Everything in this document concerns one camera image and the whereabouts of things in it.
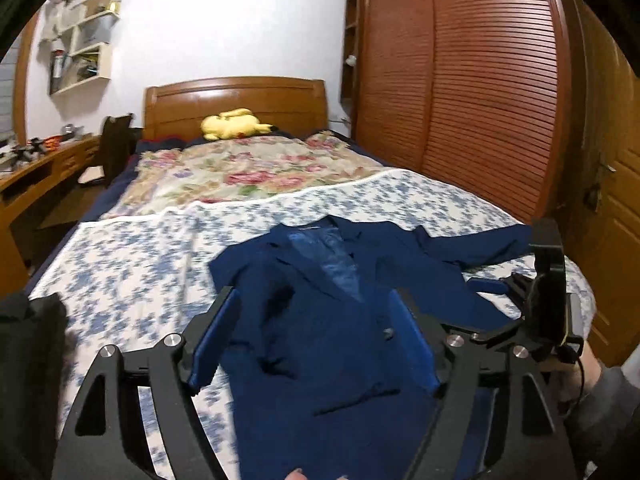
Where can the black folded garment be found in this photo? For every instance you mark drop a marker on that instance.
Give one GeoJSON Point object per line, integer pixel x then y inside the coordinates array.
{"type": "Point", "coordinates": [32, 348]}

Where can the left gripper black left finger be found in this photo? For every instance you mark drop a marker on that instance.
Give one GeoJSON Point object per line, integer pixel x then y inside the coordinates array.
{"type": "Point", "coordinates": [104, 436]}

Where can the wooden desk with cabinets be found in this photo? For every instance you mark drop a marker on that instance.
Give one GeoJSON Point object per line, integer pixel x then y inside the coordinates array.
{"type": "Point", "coordinates": [23, 188]}

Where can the person's right hand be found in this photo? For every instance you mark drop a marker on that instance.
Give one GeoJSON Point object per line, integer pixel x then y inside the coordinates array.
{"type": "Point", "coordinates": [573, 381]}

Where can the white wall shelf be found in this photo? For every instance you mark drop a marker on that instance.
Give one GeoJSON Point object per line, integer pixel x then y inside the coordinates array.
{"type": "Point", "coordinates": [81, 44]}

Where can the dark wooden chair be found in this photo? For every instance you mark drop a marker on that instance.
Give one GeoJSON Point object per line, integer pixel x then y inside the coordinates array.
{"type": "Point", "coordinates": [112, 154]}

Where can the wooden door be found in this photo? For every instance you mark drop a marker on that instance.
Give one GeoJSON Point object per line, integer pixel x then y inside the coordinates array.
{"type": "Point", "coordinates": [604, 231]}

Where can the navy blue suit jacket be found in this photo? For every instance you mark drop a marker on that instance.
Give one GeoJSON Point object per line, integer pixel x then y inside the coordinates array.
{"type": "Point", "coordinates": [318, 378]}

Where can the red bowl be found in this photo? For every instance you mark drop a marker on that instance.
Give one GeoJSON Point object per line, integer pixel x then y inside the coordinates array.
{"type": "Point", "coordinates": [52, 143]}

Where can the wooden louvered wardrobe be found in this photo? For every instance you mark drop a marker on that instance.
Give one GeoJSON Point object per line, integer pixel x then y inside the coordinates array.
{"type": "Point", "coordinates": [476, 93]}

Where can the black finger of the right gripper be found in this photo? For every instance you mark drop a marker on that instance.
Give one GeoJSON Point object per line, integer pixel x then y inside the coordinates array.
{"type": "Point", "coordinates": [496, 287]}

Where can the yellow Pikachu plush toy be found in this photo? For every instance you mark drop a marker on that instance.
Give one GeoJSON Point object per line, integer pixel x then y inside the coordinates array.
{"type": "Point", "coordinates": [233, 124]}

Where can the person's left hand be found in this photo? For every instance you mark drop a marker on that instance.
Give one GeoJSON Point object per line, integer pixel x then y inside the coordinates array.
{"type": "Point", "coordinates": [297, 474]}

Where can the red floral quilt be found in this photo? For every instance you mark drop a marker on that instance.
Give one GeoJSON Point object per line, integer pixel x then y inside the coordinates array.
{"type": "Point", "coordinates": [239, 169]}

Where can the blue floral bed sheet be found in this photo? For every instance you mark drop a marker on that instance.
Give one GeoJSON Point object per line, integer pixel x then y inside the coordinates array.
{"type": "Point", "coordinates": [128, 280]}

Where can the grey window blind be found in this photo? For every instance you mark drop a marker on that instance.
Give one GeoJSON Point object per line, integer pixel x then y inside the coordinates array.
{"type": "Point", "coordinates": [7, 78]}

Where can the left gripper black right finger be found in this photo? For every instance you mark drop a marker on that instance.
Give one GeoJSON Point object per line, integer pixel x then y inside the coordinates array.
{"type": "Point", "coordinates": [494, 416]}

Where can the wooden headboard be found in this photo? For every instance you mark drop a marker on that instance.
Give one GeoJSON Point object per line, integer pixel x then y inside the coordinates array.
{"type": "Point", "coordinates": [175, 111]}

